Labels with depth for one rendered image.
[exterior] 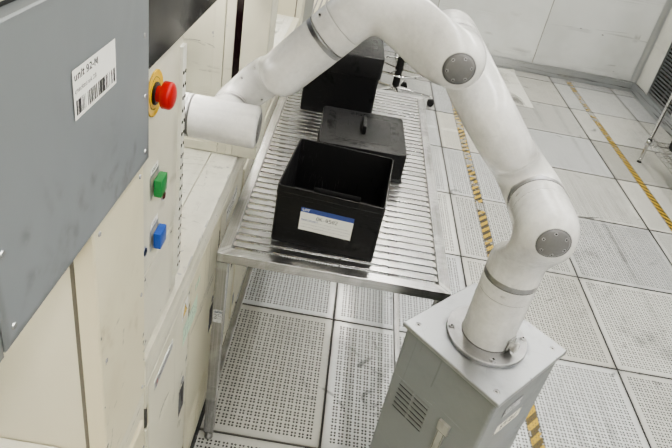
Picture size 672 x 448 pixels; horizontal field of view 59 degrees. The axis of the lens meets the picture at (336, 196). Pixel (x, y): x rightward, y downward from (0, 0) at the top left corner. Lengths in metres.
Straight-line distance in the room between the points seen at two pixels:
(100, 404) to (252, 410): 1.24
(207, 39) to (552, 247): 0.97
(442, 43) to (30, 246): 0.67
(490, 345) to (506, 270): 0.21
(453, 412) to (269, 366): 0.99
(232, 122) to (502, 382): 0.79
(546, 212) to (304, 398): 1.30
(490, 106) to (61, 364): 0.79
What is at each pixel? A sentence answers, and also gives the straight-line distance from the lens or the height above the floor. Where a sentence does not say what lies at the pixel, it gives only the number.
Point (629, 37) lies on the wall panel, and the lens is 6.23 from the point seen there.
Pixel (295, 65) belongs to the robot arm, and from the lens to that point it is 1.06.
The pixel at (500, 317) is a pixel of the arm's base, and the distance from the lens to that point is 1.36.
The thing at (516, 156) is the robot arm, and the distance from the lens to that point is 1.15.
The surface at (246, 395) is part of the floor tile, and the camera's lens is 2.19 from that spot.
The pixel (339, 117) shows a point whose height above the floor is 0.86.
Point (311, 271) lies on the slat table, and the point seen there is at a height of 0.75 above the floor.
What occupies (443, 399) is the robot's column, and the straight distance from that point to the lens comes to 1.46.
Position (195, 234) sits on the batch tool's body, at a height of 0.87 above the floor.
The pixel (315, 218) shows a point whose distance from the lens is 1.51.
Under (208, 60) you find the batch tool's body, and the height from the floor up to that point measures 1.14.
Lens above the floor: 1.71
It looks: 32 degrees down
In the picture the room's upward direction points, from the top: 11 degrees clockwise
